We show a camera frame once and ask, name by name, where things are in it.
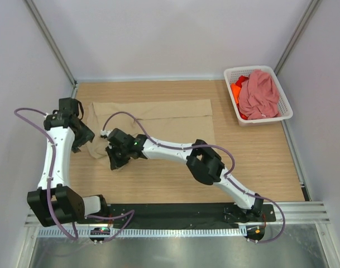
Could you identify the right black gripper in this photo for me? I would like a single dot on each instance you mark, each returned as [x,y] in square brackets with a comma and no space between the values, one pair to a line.
[116,163]

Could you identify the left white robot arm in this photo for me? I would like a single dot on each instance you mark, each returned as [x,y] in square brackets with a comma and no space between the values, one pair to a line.
[54,201]

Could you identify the aluminium frame rail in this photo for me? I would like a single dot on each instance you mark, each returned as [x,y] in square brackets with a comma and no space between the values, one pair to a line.
[306,212]

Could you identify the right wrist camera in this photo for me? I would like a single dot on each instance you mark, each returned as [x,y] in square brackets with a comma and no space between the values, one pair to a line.
[118,138]

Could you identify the red t shirt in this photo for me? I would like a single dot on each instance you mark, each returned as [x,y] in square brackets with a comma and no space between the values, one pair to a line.
[240,80]

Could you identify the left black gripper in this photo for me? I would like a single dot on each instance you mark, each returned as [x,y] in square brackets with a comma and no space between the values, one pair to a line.
[87,135]

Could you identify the pink t shirt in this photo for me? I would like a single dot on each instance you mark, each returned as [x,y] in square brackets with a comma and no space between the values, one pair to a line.
[259,97]

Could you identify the white slotted cable duct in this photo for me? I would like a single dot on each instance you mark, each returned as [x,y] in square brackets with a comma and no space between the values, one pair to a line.
[163,233]

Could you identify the white plastic basket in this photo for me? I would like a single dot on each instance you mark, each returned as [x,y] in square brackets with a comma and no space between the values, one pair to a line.
[231,75]

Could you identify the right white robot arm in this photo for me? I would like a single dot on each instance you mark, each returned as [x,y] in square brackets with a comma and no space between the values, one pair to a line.
[203,162]

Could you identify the orange t shirt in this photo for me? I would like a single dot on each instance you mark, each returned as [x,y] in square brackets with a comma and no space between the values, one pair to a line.
[236,91]

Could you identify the beige t shirt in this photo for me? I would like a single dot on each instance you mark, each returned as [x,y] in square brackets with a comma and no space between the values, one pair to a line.
[173,121]

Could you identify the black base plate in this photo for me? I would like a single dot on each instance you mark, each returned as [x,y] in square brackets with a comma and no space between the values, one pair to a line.
[188,215]

